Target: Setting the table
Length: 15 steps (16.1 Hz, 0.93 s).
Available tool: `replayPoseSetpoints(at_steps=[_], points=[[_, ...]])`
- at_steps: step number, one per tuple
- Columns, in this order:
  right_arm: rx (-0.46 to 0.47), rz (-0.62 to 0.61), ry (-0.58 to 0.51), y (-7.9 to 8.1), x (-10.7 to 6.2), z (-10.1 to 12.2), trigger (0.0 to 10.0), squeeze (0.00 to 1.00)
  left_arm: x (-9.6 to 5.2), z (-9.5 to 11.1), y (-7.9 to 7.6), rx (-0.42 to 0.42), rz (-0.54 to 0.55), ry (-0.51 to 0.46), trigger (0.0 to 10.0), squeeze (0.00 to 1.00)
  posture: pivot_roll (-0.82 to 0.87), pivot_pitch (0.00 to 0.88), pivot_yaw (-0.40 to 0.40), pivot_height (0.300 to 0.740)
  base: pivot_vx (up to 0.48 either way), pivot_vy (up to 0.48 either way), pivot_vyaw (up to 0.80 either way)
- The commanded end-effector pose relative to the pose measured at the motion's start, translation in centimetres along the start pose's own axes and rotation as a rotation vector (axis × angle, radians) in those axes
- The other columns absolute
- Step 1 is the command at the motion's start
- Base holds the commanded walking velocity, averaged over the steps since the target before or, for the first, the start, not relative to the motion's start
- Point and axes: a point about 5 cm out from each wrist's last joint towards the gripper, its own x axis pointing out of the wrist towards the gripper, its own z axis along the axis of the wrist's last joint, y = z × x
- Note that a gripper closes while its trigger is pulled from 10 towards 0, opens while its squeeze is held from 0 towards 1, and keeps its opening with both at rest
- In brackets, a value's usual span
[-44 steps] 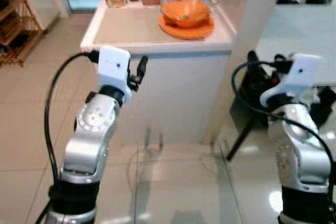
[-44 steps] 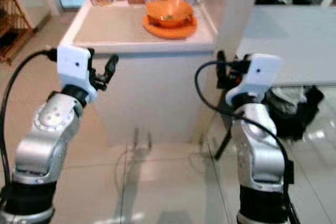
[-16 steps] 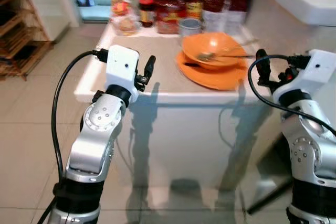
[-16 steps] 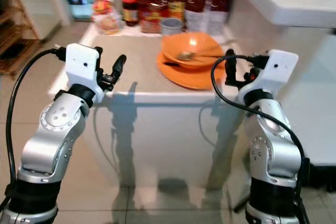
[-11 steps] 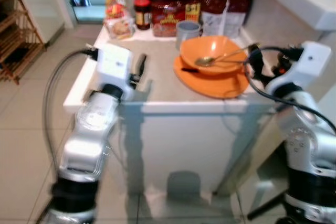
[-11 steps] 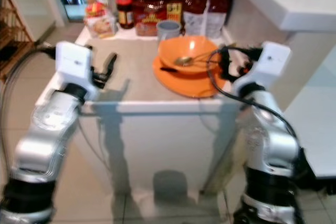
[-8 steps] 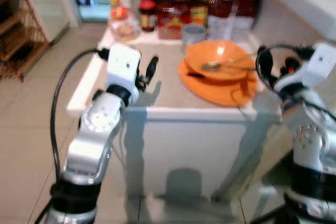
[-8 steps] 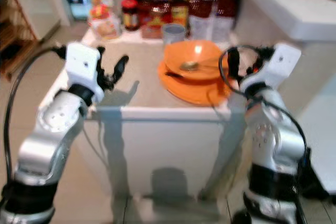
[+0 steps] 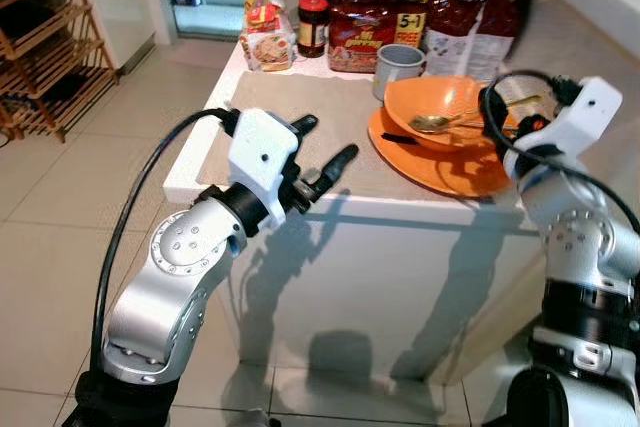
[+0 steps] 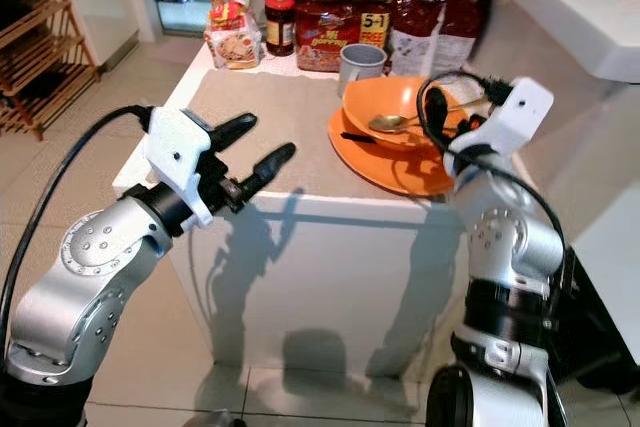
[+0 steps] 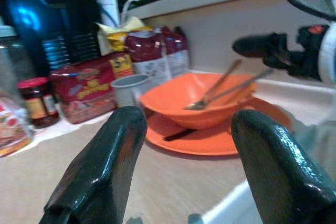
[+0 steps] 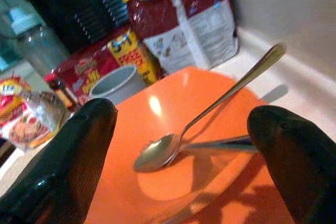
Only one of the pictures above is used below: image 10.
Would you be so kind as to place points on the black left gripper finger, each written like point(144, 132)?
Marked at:
point(232, 129)
point(270, 163)

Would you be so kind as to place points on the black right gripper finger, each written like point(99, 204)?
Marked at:
point(435, 119)

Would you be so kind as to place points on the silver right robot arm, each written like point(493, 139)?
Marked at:
point(510, 237)

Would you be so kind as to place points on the golden metal spoon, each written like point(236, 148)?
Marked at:
point(388, 123)

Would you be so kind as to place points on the orange bowl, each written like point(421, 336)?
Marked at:
point(390, 97)

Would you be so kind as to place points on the orange plate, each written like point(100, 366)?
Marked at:
point(390, 175)

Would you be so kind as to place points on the instant noodle packet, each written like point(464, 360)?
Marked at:
point(233, 47)

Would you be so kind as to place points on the grey mug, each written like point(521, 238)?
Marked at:
point(360, 72)

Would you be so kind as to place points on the red white snack bag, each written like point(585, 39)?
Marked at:
point(470, 27)
point(420, 27)

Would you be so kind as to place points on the red lidded sauce jar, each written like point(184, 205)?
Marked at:
point(280, 25)

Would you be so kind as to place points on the white table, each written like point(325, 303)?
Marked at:
point(340, 267)

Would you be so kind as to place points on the red multipack food package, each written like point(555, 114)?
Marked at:
point(330, 32)

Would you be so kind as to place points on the white counter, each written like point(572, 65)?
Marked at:
point(560, 17)

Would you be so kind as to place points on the wooden shoe rack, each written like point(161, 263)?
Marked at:
point(45, 52)

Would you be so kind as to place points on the black bulky object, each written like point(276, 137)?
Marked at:
point(600, 337)

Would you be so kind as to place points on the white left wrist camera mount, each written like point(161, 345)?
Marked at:
point(180, 152)

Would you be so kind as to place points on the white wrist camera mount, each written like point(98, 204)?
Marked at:
point(180, 152)
point(520, 112)

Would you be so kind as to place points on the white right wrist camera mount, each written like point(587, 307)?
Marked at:
point(520, 112)

